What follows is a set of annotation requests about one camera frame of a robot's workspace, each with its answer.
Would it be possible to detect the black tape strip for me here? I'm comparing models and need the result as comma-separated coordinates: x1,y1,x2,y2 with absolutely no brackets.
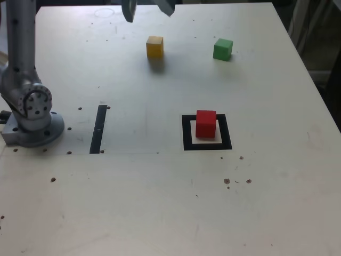
89,105,108,155

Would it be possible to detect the black tape square outline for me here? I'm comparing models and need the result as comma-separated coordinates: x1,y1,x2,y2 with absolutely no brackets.
181,114,233,151

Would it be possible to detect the red cube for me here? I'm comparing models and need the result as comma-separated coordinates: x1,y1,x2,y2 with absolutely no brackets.
195,109,217,139

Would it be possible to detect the yellow cube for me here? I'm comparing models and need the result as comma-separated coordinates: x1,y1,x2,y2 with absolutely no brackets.
145,36,164,59

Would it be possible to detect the white chair frame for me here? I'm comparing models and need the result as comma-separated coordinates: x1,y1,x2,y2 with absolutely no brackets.
295,0,341,54

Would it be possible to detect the green cube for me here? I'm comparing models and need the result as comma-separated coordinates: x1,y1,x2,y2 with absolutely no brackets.
213,38,234,61

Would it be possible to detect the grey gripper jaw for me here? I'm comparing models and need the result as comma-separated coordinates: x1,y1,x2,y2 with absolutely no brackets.
154,0,176,18
121,0,138,23

